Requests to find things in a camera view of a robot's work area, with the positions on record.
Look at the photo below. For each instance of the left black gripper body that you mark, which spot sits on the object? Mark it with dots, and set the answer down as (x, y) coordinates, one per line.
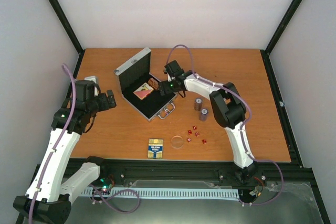
(94, 108)

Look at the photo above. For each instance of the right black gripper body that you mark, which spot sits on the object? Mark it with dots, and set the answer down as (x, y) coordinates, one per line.
(172, 87)

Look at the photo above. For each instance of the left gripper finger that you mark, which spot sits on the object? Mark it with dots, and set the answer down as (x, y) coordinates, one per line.
(110, 93)
(112, 102)

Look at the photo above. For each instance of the brown poker chip stack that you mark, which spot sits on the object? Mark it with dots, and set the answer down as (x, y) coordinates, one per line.
(153, 83)
(198, 104)

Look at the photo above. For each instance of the red card deck box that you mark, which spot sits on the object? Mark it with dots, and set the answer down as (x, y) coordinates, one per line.
(143, 91)

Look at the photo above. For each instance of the aluminium poker case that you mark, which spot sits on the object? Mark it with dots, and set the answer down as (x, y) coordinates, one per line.
(132, 74)

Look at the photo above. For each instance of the blue gold card deck box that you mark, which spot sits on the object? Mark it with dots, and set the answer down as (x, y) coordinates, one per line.
(155, 148)

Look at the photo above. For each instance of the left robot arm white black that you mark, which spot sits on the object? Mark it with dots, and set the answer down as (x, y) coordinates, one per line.
(49, 198)

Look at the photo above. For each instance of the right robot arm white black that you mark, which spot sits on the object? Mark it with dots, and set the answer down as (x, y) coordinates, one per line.
(229, 111)

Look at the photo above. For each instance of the purple poker chip stack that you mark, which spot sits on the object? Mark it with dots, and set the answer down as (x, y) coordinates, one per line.
(203, 114)

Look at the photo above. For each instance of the clear round dealer button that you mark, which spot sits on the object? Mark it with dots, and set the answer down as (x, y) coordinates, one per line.
(177, 141)

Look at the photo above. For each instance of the green lit circuit board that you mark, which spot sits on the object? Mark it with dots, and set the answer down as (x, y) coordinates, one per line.
(106, 185)

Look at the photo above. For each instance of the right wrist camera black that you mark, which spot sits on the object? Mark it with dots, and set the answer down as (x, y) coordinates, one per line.
(173, 69)

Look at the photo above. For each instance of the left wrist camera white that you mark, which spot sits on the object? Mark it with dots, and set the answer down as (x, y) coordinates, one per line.
(94, 82)

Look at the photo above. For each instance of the light blue cable duct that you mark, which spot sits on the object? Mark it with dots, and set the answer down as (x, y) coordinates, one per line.
(167, 193)

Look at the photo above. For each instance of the black aluminium frame rail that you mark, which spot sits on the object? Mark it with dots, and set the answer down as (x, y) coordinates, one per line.
(219, 173)

